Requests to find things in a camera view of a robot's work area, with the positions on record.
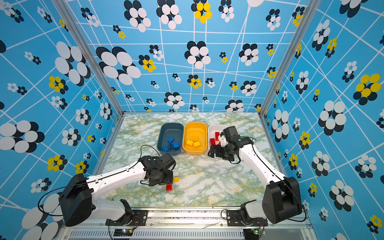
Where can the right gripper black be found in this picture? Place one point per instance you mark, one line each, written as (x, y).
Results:
(218, 154)

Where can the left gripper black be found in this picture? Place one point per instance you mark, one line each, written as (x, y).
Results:
(169, 180)

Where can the small red lego brick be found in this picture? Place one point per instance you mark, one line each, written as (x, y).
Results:
(169, 187)

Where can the white plastic bin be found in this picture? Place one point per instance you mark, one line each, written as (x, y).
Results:
(211, 132)

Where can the yellow plastic bin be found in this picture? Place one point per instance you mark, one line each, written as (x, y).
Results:
(196, 129)

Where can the dark teal plastic bin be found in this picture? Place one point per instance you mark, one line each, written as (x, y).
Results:
(175, 130)

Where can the red lego brick long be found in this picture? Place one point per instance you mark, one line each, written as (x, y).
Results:
(212, 142)

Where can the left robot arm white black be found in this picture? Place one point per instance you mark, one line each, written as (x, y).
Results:
(82, 198)

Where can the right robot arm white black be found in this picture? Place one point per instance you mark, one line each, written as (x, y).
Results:
(281, 200)

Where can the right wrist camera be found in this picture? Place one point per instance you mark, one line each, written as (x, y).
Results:
(223, 140)

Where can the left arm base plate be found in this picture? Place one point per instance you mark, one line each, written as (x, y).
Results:
(135, 218)

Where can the aluminium front rail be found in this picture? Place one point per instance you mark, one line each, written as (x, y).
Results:
(189, 224)

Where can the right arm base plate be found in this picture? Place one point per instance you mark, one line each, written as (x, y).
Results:
(239, 218)

